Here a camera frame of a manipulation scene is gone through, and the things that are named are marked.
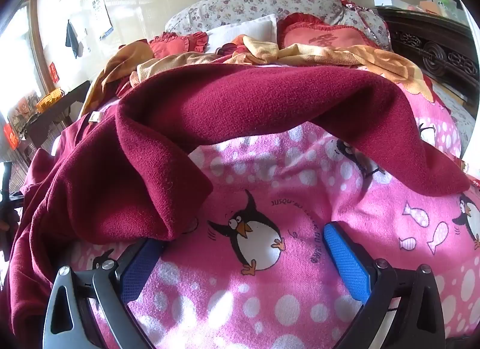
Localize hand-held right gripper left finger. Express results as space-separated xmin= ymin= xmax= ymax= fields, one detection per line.
xmin=44 ymin=239 xmax=168 ymax=349

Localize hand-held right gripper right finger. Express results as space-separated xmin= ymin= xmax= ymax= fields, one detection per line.
xmin=323 ymin=222 xmax=447 ymax=349

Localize maroon knit sweater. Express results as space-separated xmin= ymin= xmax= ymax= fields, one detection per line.
xmin=0 ymin=64 xmax=471 ymax=349

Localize red paper decoration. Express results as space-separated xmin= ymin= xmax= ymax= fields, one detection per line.
xmin=4 ymin=124 xmax=19 ymax=150

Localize dark wooden desk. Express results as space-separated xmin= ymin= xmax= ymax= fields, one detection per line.
xmin=22 ymin=80 xmax=92 ymax=150

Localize pink penguin printed blanket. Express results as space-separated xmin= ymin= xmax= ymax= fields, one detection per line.
xmin=56 ymin=67 xmax=480 ymax=349

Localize orange plastic basket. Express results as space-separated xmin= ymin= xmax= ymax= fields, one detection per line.
xmin=35 ymin=88 xmax=62 ymax=113

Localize orange yellow satin cloth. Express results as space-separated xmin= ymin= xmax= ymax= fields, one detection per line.
xmin=80 ymin=35 xmax=436 ymax=117

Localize small red heart pillow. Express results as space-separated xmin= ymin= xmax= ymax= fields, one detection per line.
xmin=148 ymin=31 xmax=209 ymax=60

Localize large red heart pillow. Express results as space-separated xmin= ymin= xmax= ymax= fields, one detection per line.
xmin=277 ymin=12 xmax=370 ymax=59

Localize carved dark wooden cabinet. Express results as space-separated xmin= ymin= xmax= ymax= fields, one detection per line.
xmin=375 ymin=5 xmax=480 ymax=105

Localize white pillow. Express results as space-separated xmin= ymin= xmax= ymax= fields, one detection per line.
xmin=205 ymin=14 xmax=278 ymax=53

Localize floral padded headboard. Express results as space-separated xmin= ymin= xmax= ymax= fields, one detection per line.
xmin=165 ymin=0 xmax=392 ymax=51

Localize window with wooden frame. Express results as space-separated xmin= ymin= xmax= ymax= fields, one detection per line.
xmin=0 ymin=0 xmax=49 ymax=154

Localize dark cloth on wall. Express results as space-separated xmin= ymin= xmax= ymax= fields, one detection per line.
xmin=65 ymin=20 xmax=81 ymax=59

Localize wall calendar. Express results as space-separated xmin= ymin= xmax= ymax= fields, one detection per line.
xmin=90 ymin=0 xmax=114 ymax=41

